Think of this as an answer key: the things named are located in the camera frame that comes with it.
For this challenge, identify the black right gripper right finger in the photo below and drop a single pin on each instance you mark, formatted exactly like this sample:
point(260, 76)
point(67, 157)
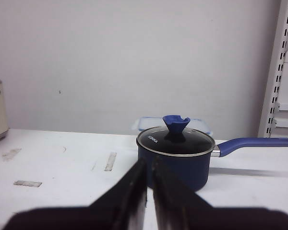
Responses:
point(179, 208)

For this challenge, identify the dark blue saucepan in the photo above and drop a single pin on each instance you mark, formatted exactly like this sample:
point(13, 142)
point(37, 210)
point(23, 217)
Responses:
point(193, 171)

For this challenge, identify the white slotted shelf rack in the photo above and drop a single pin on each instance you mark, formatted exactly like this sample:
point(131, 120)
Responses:
point(274, 115)

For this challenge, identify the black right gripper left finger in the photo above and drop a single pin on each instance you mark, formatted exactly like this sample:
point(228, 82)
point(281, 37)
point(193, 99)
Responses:
point(120, 208)

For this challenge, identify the glass pot lid blue knob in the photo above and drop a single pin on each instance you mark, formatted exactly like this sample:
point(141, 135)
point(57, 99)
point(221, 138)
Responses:
point(175, 139)

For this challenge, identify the clear plastic container blue rim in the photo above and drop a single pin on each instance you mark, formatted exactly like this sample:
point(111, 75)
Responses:
point(145, 122)

